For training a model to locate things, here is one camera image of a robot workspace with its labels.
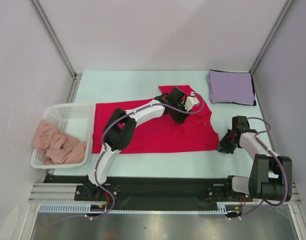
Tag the folded purple t shirt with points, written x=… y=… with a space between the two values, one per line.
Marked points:
x=230 y=87

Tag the left aluminium frame post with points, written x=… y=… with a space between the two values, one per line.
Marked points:
x=41 y=14

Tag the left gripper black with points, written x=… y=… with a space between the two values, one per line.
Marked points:
x=180 y=119

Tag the aluminium rail front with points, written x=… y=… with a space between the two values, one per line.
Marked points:
x=50 y=192

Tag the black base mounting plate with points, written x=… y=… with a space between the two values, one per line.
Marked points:
x=138 y=205

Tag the pink t shirt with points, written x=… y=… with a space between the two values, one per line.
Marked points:
x=58 y=147

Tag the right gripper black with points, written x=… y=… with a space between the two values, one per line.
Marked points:
x=225 y=148

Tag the right aluminium frame post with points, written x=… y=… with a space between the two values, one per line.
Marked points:
x=273 y=32

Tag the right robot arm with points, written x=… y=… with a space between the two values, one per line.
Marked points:
x=270 y=179

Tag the white slotted cable duct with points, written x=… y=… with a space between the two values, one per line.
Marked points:
x=87 y=208

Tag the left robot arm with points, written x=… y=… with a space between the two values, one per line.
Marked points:
x=120 y=128

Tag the white plastic laundry basket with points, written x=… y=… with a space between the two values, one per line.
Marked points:
x=75 y=119

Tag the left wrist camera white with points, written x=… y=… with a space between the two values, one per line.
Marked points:
x=191 y=101

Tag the aluminium frame post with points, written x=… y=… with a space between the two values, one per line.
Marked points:
x=41 y=14
x=273 y=32

